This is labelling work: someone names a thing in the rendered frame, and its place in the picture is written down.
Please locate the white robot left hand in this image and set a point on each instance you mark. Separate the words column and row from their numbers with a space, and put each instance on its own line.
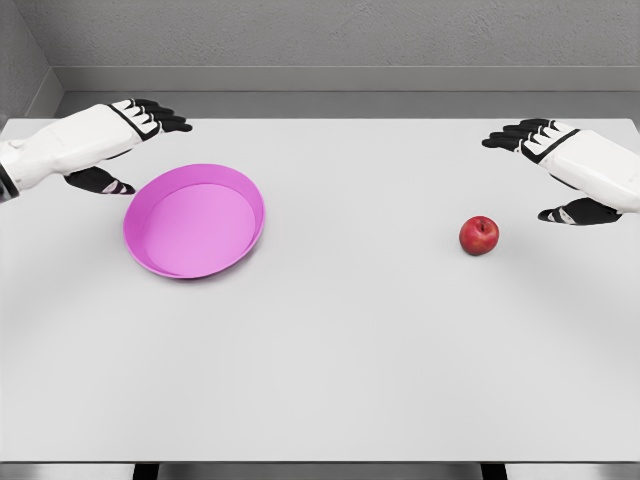
column 95, row 135

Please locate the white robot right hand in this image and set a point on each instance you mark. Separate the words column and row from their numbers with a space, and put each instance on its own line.
column 590, row 165

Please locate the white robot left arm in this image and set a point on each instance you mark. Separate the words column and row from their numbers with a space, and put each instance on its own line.
column 22, row 162

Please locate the red apple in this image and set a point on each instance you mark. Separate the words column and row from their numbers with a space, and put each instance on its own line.
column 479, row 236

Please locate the pink round plate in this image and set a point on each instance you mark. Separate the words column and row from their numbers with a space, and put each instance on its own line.
column 197, row 225

